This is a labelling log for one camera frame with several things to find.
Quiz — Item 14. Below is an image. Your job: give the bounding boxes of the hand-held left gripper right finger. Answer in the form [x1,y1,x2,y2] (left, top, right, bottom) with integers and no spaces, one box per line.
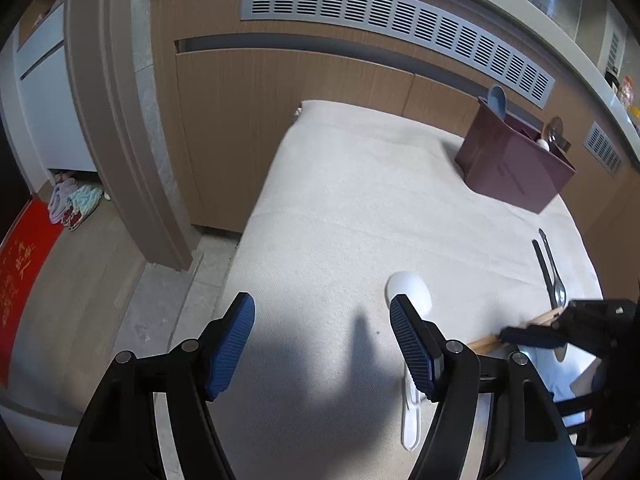
[389,294,583,480]

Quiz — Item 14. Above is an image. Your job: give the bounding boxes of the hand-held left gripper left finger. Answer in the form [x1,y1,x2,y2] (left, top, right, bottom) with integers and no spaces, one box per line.
[60,291,257,480]

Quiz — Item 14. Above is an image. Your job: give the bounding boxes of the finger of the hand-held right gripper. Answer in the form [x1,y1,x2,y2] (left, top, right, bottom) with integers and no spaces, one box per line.
[499,324,571,352]
[552,299,633,342]

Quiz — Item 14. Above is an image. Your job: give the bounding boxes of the metal spoon with black handle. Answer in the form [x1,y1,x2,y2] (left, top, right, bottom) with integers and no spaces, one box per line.
[538,227,567,310]

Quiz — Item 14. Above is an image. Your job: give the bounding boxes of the large white spoon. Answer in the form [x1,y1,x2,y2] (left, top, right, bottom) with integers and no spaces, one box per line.
[385,271,433,451]

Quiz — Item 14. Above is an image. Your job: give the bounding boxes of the maroon plastic utensil holder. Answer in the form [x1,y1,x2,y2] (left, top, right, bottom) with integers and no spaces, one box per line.
[454,96,577,215]

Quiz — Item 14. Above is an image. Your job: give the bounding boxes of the blue-grey spoon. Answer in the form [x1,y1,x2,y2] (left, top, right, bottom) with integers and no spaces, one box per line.
[486,85,508,122]

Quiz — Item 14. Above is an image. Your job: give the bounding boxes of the person's light blue clothing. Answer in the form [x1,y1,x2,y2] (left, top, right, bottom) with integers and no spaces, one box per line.
[527,347,598,403]

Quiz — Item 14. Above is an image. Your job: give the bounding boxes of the cream tablecloth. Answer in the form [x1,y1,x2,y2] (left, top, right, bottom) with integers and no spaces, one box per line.
[192,100,606,480]

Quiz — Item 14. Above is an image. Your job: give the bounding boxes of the short grey vent grille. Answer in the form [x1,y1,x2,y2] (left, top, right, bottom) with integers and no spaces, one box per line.
[582,121,625,176]

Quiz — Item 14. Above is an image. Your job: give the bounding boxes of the green slipper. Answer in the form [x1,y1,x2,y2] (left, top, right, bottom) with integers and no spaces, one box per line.
[67,185,104,221]

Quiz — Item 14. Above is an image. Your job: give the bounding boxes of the red doormat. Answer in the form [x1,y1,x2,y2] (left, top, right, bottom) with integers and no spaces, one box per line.
[0,197,66,388]

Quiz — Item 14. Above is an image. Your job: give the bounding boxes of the wooden cabinet front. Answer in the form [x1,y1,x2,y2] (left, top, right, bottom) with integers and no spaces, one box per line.
[150,0,640,271]

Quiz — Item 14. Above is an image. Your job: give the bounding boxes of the clear bottle with orange cap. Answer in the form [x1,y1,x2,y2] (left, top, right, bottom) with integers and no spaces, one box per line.
[617,76,637,111]

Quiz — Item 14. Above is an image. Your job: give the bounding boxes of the white slotted vent strip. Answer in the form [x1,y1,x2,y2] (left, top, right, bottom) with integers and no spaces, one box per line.
[605,30,623,73]

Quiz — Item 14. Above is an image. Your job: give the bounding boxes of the white storage cabinet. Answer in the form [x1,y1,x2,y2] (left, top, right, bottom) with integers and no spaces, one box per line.
[12,0,101,176]

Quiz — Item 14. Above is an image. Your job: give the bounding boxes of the long grey vent grille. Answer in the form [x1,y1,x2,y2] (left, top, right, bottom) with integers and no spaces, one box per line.
[241,0,557,108]

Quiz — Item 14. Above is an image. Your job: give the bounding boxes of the taupe door frame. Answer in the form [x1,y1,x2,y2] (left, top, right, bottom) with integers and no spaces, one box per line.
[65,0,196,271]

